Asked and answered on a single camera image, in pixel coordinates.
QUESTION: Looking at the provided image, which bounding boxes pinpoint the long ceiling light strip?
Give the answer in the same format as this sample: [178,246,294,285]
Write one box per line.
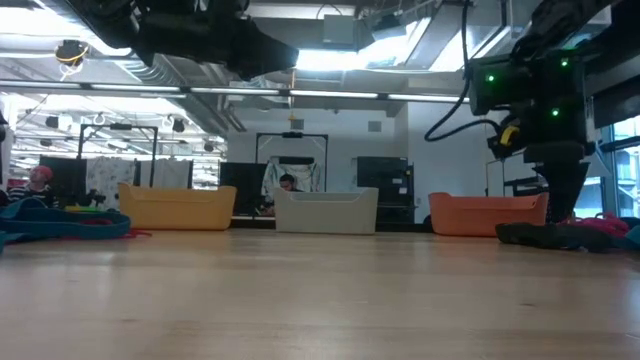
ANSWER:
[0,79,471,104]

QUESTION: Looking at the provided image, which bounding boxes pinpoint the black ceiling device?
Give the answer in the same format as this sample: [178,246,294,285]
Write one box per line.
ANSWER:
[53,38,91,70]

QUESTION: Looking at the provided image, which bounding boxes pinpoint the white hanging cloth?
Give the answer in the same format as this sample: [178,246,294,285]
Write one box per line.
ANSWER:
[138,158,195,190]
[85,156,137,210]
[262,156,325,204]

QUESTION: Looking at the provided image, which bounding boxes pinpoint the black cabinet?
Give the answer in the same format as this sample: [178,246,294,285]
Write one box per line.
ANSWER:
[355,155,416,225]

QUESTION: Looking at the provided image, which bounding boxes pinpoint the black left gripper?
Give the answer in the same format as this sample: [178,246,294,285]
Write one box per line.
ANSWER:
[130,0,301,82]

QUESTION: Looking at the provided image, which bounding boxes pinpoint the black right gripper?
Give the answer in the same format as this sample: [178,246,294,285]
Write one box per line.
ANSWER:
[519,97,600,225]

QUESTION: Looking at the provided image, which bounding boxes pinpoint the grey ceiling box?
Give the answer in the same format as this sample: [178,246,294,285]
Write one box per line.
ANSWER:
[322,13,357,46]

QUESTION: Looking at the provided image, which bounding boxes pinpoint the bright green object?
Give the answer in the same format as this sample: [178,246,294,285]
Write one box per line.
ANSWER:
[63,204,109,215]

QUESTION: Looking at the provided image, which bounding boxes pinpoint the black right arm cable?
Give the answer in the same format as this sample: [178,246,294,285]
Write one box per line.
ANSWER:
[423,0,504,144]

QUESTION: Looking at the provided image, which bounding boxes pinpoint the white plastic basket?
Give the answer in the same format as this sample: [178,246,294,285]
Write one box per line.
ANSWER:
[273,186,380,236]

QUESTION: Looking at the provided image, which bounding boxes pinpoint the white angled panel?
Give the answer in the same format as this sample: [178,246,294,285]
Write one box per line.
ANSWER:
[588,144,614,180]

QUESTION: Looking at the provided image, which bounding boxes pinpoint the black panel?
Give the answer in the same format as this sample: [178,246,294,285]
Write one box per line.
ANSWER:
[38,155,89,206]

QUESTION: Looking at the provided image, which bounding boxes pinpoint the orange plastic basket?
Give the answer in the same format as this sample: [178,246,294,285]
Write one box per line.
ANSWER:
[428,191,550,238]

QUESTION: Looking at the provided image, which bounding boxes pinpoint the black window frame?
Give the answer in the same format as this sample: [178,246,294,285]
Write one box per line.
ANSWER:
[597,114,640,219]

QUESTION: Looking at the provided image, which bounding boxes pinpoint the yellow plastic basket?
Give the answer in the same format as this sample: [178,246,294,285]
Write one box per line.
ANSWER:
[117,182,238,232]

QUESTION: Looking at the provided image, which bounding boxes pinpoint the black gantry frame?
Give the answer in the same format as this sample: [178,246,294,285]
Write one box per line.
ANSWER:
[254,131,330,192]
[76,123,160,190]

